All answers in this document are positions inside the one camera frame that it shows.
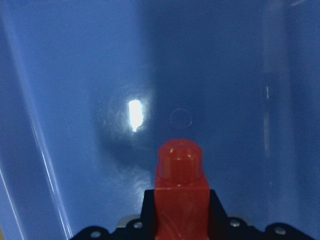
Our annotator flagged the blue plastic tray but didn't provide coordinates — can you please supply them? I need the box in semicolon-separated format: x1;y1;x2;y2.
0;0;320;240

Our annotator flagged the red toy block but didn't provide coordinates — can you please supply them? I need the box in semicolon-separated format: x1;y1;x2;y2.
154;139;210;240

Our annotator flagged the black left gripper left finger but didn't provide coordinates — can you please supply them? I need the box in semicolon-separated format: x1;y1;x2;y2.
139;190;156;225

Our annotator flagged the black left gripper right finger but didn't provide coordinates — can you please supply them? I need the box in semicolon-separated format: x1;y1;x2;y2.
209;189;228;224

